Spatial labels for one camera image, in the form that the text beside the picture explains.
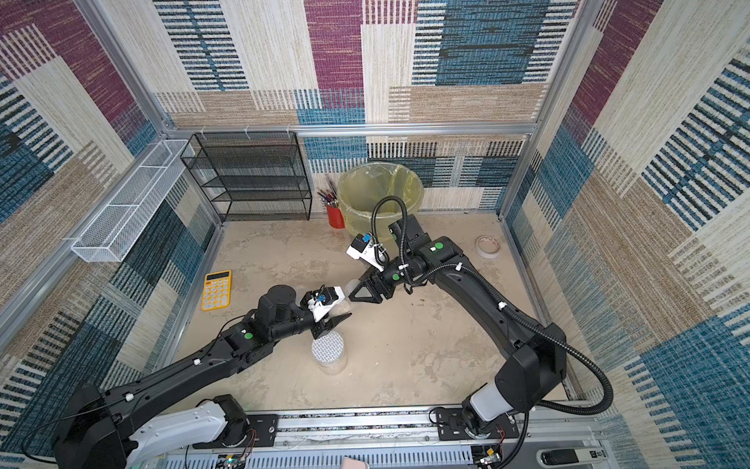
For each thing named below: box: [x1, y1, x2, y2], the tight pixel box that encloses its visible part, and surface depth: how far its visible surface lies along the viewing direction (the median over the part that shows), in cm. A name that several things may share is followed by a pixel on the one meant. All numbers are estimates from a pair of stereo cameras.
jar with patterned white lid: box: [311, 330, 346, 377], surface depth 77 cm
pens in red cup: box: [316, 177, 339, 209], surface depth 114 cm
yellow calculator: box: [201, 269, 233, 312], surface depth 101 cm
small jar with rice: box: [344, 278, 362, 302], surface depth 68 cm
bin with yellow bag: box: [337, 162, 425, 240], surface depth 99 cm
